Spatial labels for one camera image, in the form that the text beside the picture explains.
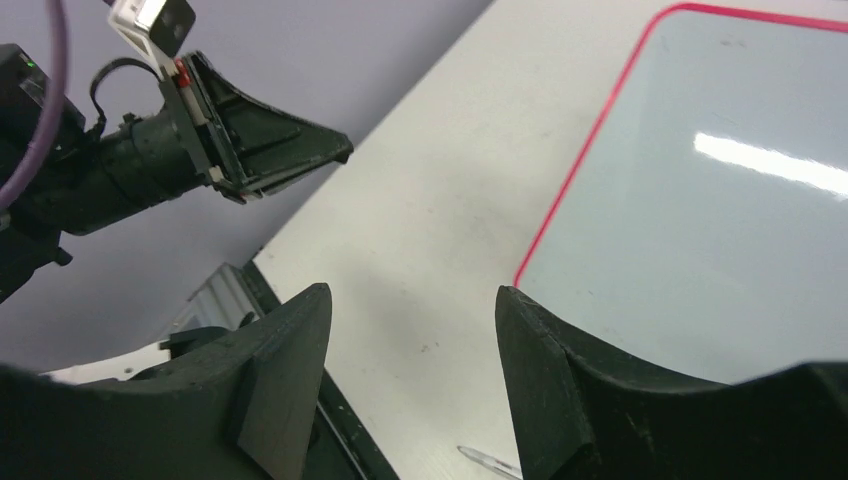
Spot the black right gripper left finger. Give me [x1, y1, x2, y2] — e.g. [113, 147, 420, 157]
[1, 283, 332, 479]

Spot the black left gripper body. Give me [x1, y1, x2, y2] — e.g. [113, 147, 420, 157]
[159, 56, 249, 204]

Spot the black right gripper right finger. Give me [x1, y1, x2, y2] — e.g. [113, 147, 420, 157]
[495, 286, 847, 479]

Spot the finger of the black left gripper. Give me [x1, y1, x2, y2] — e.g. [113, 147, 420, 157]
[185, 51, 354, 179]
[235, 158, 345, 204]

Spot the black whiteboard marker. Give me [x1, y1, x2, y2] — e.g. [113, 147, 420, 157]
[457, 445, 523, 480]

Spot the pink-framed whiteboard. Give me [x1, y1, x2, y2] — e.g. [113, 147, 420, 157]
[514, 3, 847, 383]

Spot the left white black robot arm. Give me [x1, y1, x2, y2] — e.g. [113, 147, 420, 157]
[1, 51, 353, 298]

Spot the aluminium table frame rail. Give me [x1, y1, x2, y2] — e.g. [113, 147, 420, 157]
[158, 263, 263, 341]

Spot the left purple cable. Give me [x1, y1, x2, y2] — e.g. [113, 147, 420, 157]
[0, 0, 71, 213]

